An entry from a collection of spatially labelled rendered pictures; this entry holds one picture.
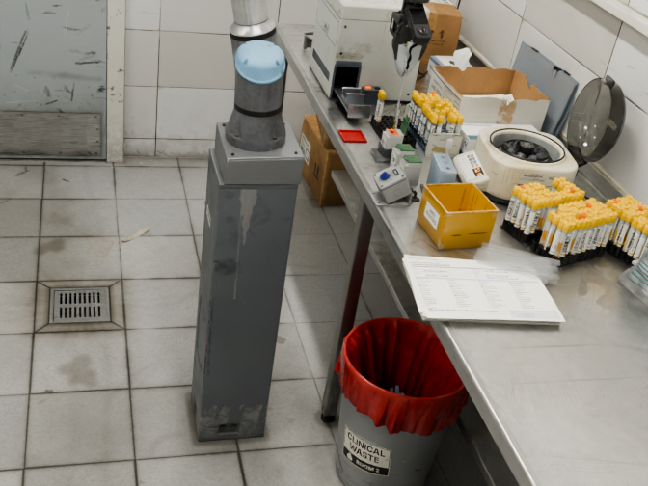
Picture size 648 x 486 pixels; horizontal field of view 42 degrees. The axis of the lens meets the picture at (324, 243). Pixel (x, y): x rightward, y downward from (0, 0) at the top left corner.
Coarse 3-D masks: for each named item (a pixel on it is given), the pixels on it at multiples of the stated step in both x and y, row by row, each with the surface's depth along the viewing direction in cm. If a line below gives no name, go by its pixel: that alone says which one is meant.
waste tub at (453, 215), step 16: (432, 192) 201; (448, 192) 202; (464, 192) 204; (480, 192) 200; (432, 208) 196; (448, 208) 205; (464, 208) 207; (480, 208) 200; (496, 208) 194; (432, 224) 196; (448, 224) 191; (464, 224) 192; (480, 224) 194; (432, 240) 197; (448, 240) 194; (464, 240) 195; (480, 240) 197
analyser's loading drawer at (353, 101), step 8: (336, 88) 259; (344, 88) 252; (352, 88) 253; (360, 88) 254; (344, 96) 254; (352, 96) 249; (360, 96) 250; (344, 104) 249; (352, 104) 245; (360, 104) 246; (352, 112) 246; (360, 112) 247; (368, 112) 247
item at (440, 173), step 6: (432, 156) 215; (438, 156) 213; (444, 156) 214; (432, 162) 215; (438, 162) 210; (450, 162) 211; (432, 168) 215; (438, 168) 209; (444, 168) 208; (450, 168) 209; (432, 174) 214; (438, 174) 209; (444, 174) 207; (450, 174) 207; (456, 174) 207; (432, 180) 214; (438, 180) 209; (444, 180) 208; (450, 180) 208; (420, 186) 219
